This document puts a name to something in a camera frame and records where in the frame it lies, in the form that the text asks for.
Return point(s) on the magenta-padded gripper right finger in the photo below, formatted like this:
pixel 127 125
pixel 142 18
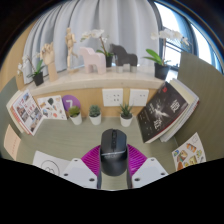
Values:
pixel 150 170

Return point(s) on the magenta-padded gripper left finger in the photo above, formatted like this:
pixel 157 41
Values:
pixel 78 171

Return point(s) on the dark grey computer mouse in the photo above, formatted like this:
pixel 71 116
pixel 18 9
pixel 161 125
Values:
pixel 113 150

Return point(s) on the white printed mouse pad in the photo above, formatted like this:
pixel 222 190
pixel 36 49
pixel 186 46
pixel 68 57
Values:
pixel 43 161

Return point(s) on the colourful sticker sheet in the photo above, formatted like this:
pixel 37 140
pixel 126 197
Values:
pixel 188 155

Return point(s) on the small succulent in white pot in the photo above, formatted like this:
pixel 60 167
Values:
pixel 76 119
pixel 95 119
pixel 126 121

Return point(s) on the black book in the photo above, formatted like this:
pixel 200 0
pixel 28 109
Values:
pixel 161 113

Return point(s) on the white sticker card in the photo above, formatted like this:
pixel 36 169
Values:
pixel 51 107

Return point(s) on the purple round disc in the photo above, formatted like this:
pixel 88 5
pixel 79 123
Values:
pixel 70 101

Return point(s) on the red-edged photo magazine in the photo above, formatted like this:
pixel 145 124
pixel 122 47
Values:
pixel 28 111

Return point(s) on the light wooden ledge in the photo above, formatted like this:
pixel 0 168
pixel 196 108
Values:
pixel 93 93

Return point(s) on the green divider panel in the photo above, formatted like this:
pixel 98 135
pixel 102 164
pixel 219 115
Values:
pixel 6 96
pixel 206 100

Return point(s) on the white orchid in black pot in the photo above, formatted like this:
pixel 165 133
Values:
pixel 109 61
pixel 161 71
pixel 37 79

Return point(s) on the pink horse figure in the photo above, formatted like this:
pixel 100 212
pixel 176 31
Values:
pixel 93 58

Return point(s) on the dark grey horse figure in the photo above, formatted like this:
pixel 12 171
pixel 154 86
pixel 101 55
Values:
pixel 123 55

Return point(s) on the wooden hand model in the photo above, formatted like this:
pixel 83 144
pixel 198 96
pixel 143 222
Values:
pixel 49 55

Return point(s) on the wooden artist mannequin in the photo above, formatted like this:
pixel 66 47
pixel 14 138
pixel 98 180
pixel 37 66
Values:
pixel 70 41

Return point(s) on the dark-framed window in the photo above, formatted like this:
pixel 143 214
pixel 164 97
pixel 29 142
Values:
pixel 173 33

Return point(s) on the light grey curtain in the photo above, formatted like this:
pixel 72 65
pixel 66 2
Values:
pixel 116 23

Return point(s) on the white wall socket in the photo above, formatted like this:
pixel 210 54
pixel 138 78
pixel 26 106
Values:
pixel 138 97
pixel 112 97

